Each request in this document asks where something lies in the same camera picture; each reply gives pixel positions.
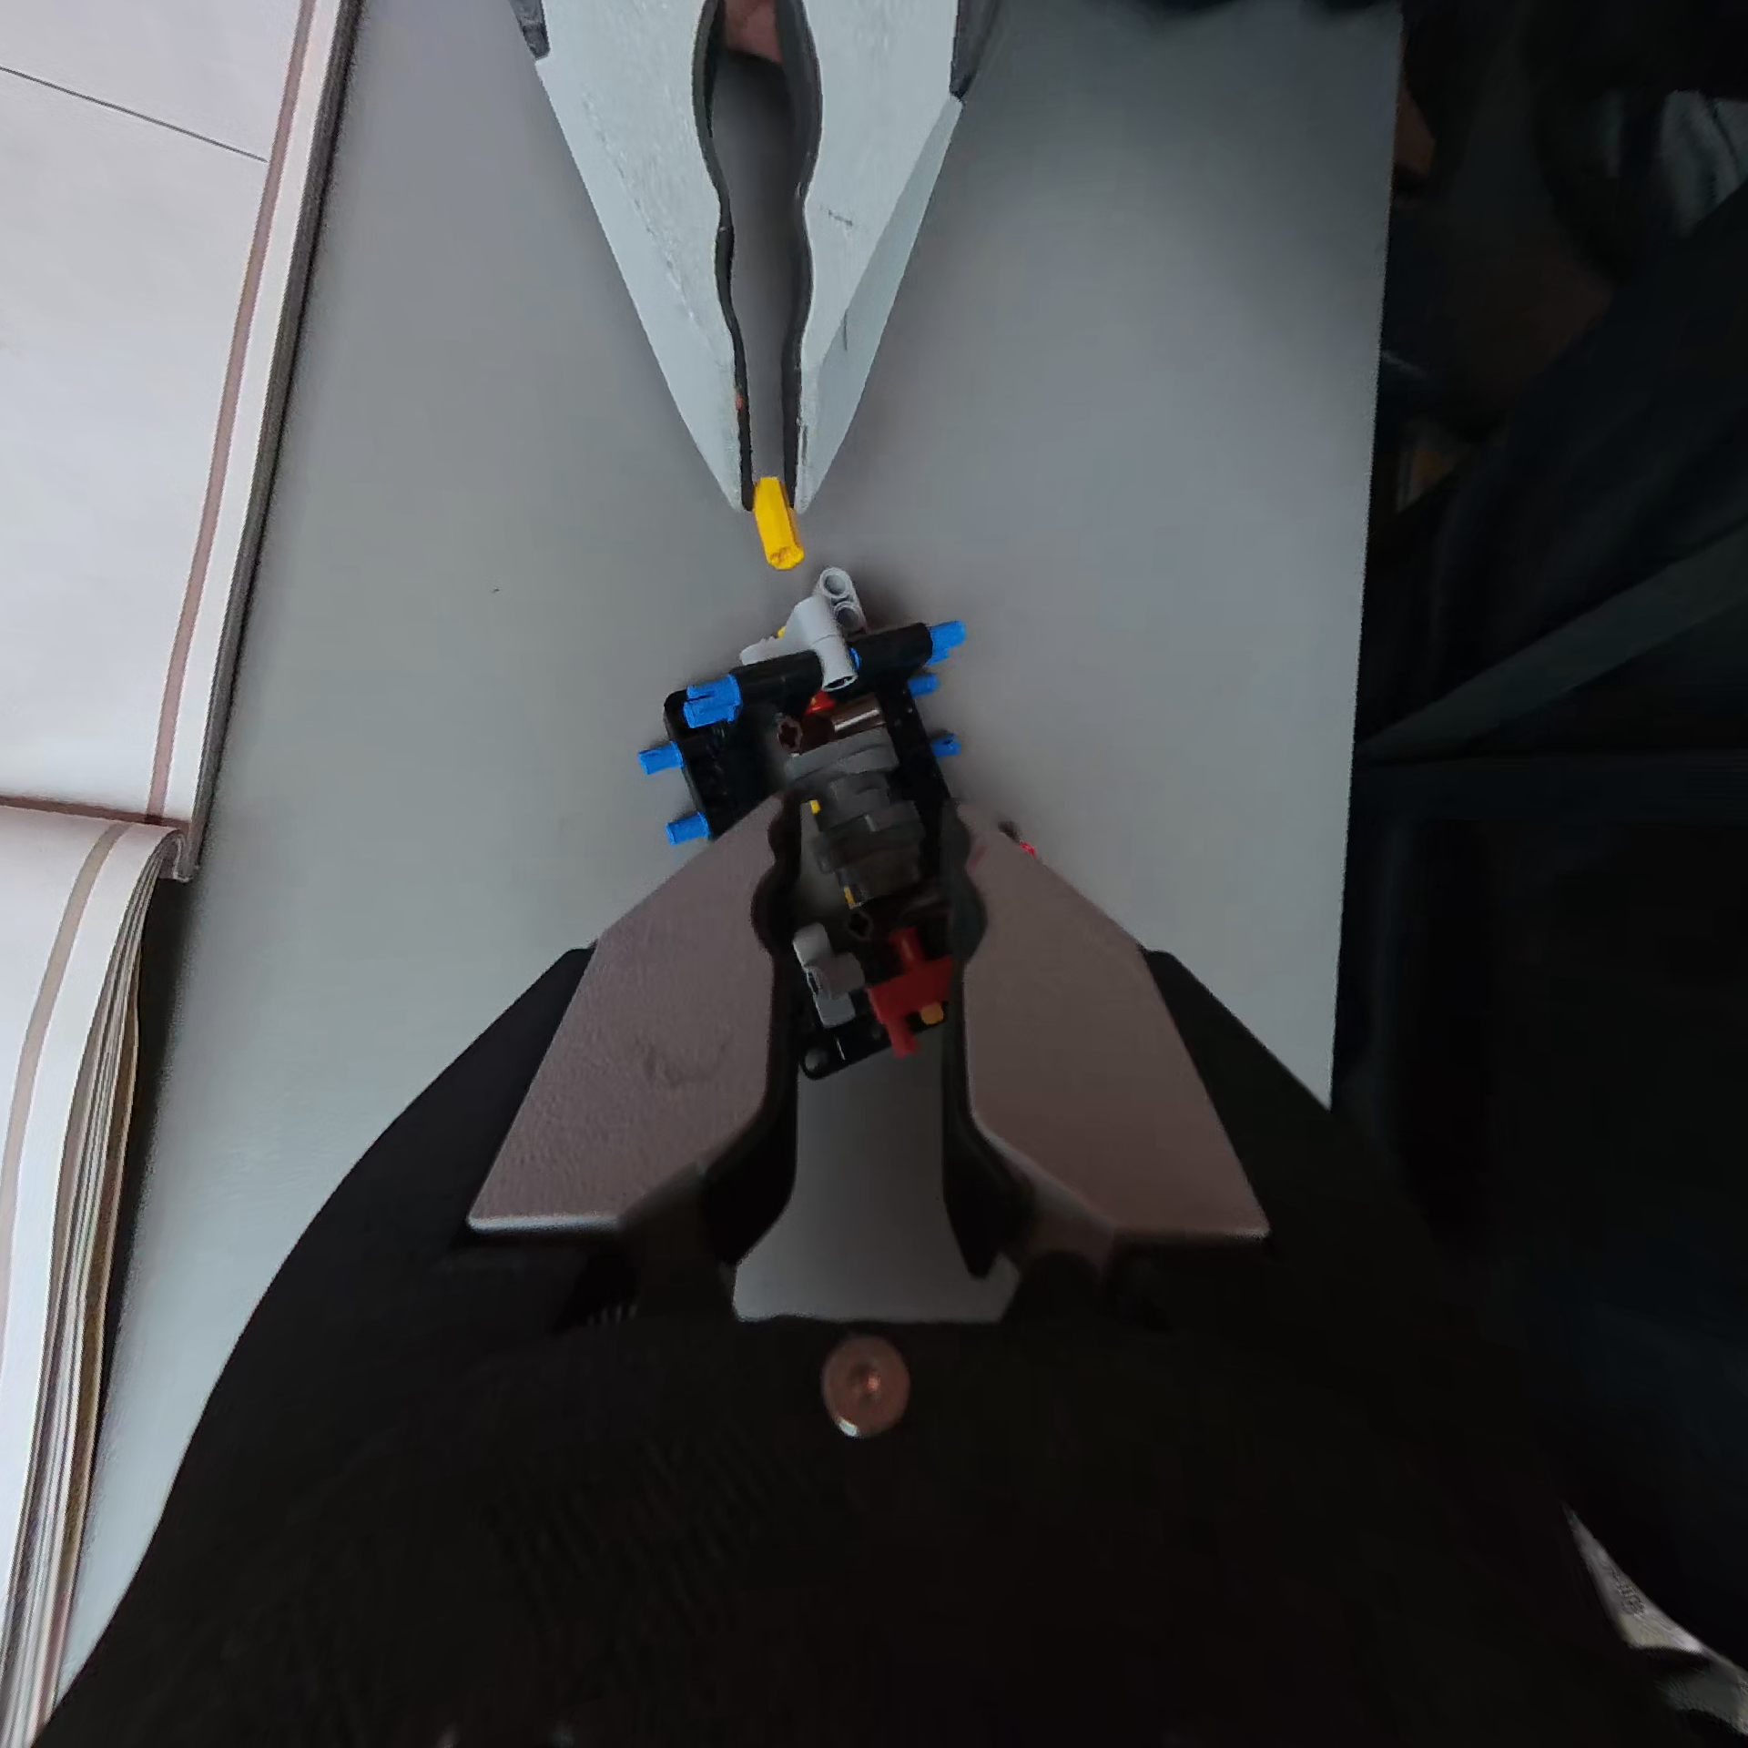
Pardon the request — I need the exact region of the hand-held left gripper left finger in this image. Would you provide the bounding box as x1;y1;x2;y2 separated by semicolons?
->
468;794;807;1266

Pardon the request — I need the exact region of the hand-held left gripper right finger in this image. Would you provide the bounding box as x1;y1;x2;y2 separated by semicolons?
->
933;799;1272;1282

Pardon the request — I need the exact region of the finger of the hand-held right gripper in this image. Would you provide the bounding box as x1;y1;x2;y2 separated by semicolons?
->
778;0;969;518
532;0;760;514

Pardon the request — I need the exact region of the black lego frame assembly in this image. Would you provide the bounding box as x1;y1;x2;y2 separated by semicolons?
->
637;566;1047;1083

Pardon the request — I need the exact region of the lego instruction booklet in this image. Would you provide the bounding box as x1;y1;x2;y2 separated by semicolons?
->
0;0;364;1742

